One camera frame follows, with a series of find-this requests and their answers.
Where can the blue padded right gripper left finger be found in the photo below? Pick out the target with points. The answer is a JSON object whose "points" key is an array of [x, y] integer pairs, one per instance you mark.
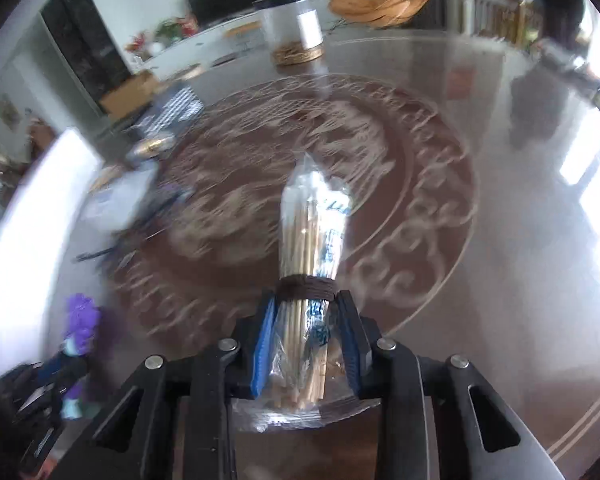
{"points": [[251, 366]]}

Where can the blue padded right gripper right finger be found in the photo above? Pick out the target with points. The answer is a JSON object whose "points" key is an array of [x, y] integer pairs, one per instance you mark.
{"points": [[357, 336]]}

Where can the bagged wooden sticks bundle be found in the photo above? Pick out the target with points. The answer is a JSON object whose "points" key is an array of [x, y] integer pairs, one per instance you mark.
{"points": [[306, 387]]}

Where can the purple toy figure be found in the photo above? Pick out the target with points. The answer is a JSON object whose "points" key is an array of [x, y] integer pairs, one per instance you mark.
{"points": [[83, 318]]}

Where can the white storage bin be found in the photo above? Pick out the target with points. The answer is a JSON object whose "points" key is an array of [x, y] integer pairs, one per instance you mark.
{"points": [[34, 233]]}

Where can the clear plastic case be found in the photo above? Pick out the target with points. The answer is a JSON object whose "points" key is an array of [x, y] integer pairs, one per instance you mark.
{"points": [[114, 207]]}

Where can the small gold perfume bottle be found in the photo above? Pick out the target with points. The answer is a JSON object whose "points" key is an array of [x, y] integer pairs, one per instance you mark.
{"points": [[151, 147]]}

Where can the black rectangular box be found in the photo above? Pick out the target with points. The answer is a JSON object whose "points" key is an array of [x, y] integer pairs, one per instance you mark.
{"points": [[177, 105]]}

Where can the cardboard box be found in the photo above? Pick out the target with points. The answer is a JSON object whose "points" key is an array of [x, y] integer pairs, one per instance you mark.
{"points": [[131, 95]]}

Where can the white tv cabinet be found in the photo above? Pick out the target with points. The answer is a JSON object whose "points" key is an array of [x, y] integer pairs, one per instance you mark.
{"points": [[236, 37]]}

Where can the clear cylindrical jar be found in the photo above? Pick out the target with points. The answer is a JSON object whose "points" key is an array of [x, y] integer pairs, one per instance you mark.
{"points": [[291, 30]]}

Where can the red flowers in vase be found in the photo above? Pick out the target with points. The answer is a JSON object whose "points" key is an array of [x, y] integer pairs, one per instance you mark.
{"points": [[138, 46]]}

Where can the orange lounge chair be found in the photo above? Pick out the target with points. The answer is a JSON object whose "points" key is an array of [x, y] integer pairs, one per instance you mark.
{"points": [[376, 13]]}

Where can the wooden dining chair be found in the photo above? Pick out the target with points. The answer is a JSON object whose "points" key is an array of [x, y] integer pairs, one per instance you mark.
{"points": [[511, 21]]}

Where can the black display cabinet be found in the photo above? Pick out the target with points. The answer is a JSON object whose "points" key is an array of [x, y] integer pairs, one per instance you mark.
{"points": [[80, 35]]}

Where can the person in dark clothes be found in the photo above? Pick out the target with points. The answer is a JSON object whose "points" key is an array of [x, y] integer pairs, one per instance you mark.
{"points": [[562, 19]]}

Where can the thin frame eyeglasses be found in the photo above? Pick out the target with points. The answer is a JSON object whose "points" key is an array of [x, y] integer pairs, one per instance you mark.
{"points": [[148, 216]]}

